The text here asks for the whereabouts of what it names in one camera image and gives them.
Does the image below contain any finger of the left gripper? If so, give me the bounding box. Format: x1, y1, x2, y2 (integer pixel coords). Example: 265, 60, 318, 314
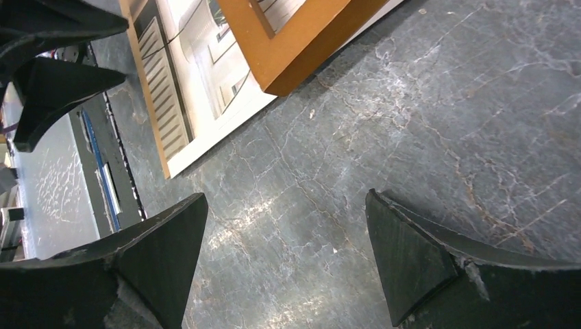
12, 57, 126, 153
1, 1, 129, 86

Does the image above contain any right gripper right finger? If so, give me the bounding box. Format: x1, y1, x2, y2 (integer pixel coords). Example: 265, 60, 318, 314
365, 190, 580, 328

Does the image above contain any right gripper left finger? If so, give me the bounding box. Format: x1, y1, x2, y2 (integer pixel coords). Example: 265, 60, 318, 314
1, 193, 208, 328

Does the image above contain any printed photo of plant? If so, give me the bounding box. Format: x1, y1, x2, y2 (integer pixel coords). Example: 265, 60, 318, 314
129, 0, 405, 179

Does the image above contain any wooden picture frame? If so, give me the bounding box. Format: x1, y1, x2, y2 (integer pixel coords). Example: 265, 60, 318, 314
219, 0, 385, 96

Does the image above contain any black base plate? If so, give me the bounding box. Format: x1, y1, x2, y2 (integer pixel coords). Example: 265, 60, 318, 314
69, 92, 147, 238

